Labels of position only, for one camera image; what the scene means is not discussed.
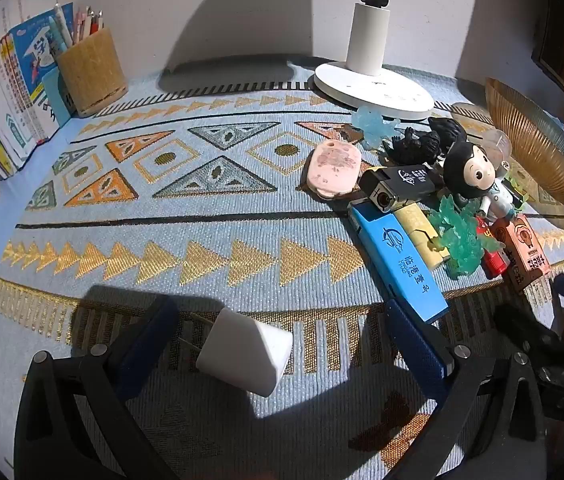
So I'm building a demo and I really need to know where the light blue card box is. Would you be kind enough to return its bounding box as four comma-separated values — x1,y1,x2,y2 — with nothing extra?
42,67,79,127

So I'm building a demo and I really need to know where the clear acrylic keychain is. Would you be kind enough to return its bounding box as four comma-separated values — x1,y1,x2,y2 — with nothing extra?
450,101,513,163

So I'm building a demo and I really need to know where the small red toy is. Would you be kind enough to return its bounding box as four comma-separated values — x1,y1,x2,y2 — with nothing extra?
476,217,508,277

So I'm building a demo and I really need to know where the amber ribbed glass bowl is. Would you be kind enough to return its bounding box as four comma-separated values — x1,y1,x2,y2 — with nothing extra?
484,77,564,211

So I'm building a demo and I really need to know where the orange small box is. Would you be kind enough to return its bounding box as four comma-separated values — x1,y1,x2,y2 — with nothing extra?
492,214,552,295

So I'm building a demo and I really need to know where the black-haired doll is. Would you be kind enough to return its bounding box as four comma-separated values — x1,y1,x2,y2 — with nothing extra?
442,141,527,221

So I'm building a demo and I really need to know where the white lamp base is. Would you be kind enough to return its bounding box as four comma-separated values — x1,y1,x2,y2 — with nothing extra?
313,0,435,121

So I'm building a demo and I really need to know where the bunch of pens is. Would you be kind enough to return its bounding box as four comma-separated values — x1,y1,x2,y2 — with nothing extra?
52,4,106,53

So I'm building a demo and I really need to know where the white charger block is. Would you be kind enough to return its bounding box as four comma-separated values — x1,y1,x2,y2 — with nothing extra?
196,307,293,397

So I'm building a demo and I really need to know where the green crystal ornament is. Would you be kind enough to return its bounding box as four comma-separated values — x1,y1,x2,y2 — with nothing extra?
429,195,505,281

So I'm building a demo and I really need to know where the blue lighter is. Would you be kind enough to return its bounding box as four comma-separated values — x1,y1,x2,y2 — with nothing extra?
348,201,448,325

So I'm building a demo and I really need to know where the patterned woven table mat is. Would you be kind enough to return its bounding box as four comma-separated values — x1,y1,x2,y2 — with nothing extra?
0,65,564,480

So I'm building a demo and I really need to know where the yellow rectangular lighter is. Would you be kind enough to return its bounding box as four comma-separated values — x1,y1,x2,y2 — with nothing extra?
394,203,451,268

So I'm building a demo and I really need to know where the wooden pen holder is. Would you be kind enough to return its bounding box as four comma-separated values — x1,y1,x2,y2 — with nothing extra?
56,27,129,118

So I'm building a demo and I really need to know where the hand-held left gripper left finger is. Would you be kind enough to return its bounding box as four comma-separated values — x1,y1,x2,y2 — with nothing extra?
13,294,183,480

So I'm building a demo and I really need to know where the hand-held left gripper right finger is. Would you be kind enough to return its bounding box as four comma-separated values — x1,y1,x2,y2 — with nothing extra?
384,299,557,480

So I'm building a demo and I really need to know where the pink oval keychain tag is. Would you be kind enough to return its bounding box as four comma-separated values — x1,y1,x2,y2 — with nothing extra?
302,140,363,202

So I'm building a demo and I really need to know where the light blue crystal ornament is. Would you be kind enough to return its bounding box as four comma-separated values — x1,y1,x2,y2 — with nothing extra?
351,106,403,152

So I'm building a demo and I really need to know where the black lighter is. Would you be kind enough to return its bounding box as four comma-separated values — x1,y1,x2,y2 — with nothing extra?
359,164,443,213

